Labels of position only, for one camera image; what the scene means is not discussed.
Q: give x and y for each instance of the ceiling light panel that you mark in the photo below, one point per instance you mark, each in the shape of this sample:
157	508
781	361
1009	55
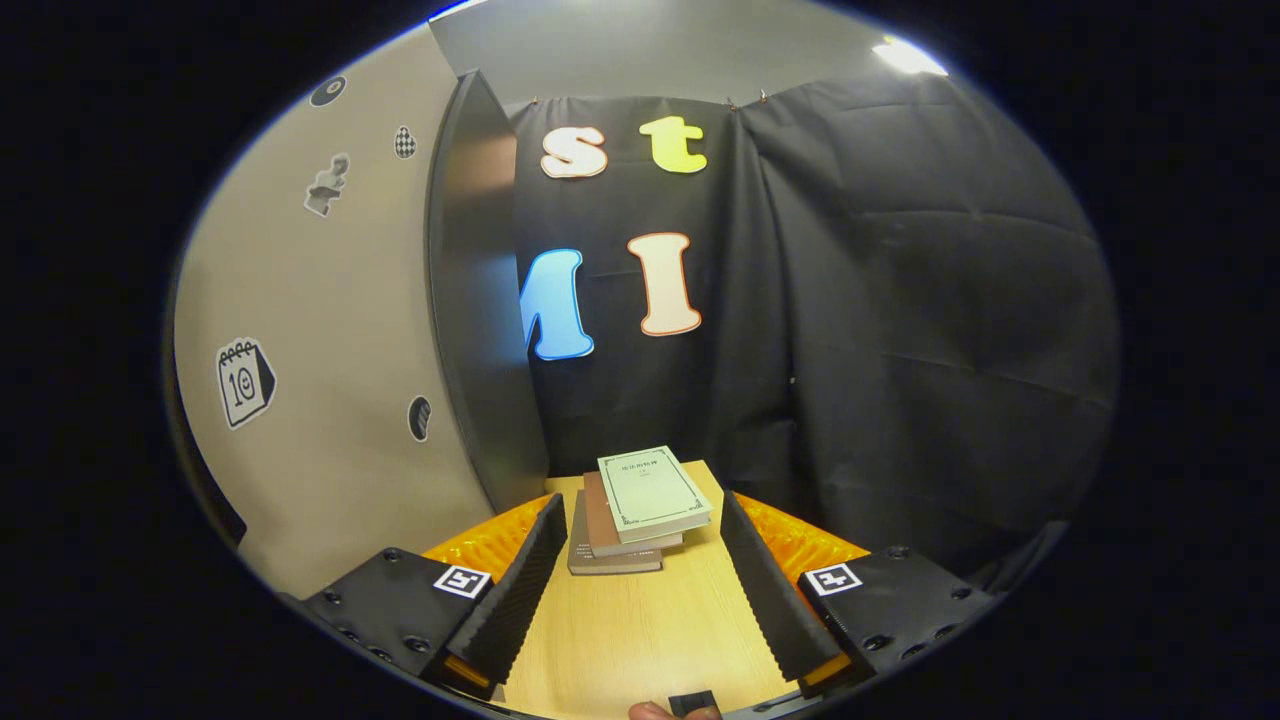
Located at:
908	56

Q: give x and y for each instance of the dark brown book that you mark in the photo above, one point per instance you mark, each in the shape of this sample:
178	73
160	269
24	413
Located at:
600	563

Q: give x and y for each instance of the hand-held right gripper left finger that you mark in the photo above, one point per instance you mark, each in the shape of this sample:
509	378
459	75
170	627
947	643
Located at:
515	600

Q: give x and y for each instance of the black backdrop cloth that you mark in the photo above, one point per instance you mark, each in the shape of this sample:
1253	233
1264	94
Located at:
900	330

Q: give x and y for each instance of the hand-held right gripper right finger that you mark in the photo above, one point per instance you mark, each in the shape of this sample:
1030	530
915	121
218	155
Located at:
770	600

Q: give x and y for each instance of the pale green book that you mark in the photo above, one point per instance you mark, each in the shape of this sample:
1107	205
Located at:
652	492

